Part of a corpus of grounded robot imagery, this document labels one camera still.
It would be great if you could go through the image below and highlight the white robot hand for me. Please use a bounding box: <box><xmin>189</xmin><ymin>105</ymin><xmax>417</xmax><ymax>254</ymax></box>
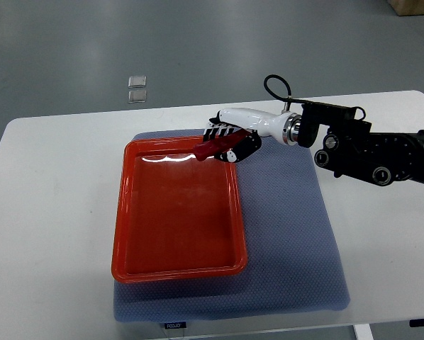
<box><xmin>203</xmin><ymin>108</ymin><xmax>299</xmax><ymax>163</ymax></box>

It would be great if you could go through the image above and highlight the red pepper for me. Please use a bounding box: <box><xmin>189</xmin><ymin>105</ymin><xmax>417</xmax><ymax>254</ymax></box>
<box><xmin>193</xmin><ymin>130</ymin><xmax>250</xmax><ymax>162</ymax></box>

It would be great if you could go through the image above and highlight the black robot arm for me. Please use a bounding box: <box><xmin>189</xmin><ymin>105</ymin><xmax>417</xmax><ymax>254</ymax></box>
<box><xmin>194</xmin><ymin>97</ymin><xmax>424</xmax><ymax>186</ymax></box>

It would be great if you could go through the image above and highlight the red plastic tray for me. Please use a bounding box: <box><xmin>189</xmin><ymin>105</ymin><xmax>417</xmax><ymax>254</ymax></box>
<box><xmin>111</xmin><ymin>136</ymin><xmax>247</xmax><ymax>284</ymax></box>

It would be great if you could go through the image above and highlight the upper metal floor plate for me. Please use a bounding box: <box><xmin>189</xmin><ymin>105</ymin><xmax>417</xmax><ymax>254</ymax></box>
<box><xmin>128</xmin><ymin>75</ymin><xmax>147</xmax><ymax>89</ymax></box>

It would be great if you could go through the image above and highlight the blue-grey mesh mat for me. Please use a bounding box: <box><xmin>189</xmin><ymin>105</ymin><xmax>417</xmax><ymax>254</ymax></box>
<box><xmin>113</xmin><ymin>137</ymin><xmax>350</xmax><ymax>323</ymax></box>

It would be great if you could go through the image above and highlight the black mat label tag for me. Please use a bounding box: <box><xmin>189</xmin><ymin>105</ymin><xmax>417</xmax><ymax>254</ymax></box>
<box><xmin>164</xmin><ymin>322</ymin><xmax>186</xmax><ymax>330</ymax></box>

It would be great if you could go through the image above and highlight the cardboard box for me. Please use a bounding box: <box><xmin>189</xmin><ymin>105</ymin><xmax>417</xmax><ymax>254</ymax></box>
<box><xmin>388</xmin><ymin>0</ymin><xmax>424</xmax><ymax>16</ymax></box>

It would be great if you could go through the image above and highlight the white table leg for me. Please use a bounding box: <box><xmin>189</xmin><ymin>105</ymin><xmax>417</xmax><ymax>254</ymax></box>
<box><xmin>353</xmin><ymin>324</ymin><xmax>374</xmax><ymax>340</ymax></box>

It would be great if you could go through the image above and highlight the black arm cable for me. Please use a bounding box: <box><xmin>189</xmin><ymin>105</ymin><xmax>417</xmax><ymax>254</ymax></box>
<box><xmin>263</xmin><ymin>74</ymin><xmax>305</xmax><ymax>114</ymax></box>

